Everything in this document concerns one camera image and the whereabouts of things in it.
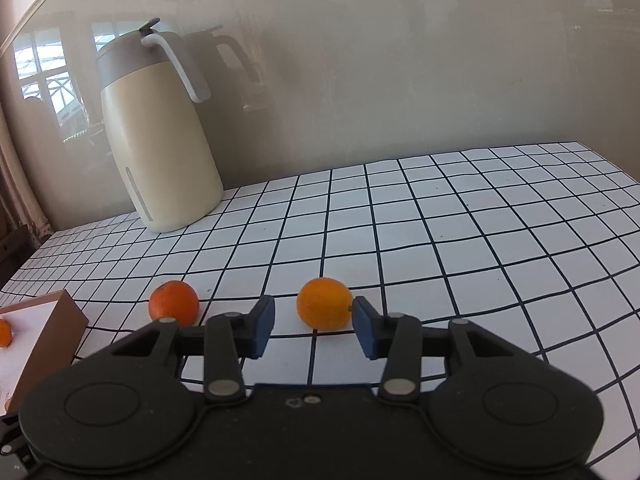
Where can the white black grid tablecloth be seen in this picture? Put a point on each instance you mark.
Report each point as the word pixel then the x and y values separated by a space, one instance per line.
pixel 538 243

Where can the cream thermos jug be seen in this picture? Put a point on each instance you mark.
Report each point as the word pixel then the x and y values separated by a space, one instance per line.
pixel 149 88

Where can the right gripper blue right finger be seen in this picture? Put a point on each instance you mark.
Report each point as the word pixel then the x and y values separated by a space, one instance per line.
pixel 403 341

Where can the dark red-orange tangerine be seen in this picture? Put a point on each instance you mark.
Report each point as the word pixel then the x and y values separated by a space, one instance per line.
pixel 174 299

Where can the brown shallow cardboard box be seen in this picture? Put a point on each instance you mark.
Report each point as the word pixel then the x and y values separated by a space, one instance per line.
pixel 47 330

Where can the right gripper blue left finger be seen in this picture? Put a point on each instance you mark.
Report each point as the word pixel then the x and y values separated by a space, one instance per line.
pixel 232 336

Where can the beige patterned curtain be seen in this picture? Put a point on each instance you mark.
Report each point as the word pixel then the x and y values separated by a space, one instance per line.
pixel 18 200

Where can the large orange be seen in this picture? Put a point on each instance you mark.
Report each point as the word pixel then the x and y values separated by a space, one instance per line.
pixel 6 333

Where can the yellow-orange tangerine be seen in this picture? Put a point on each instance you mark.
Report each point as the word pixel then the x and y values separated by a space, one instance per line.
pixel 324 304

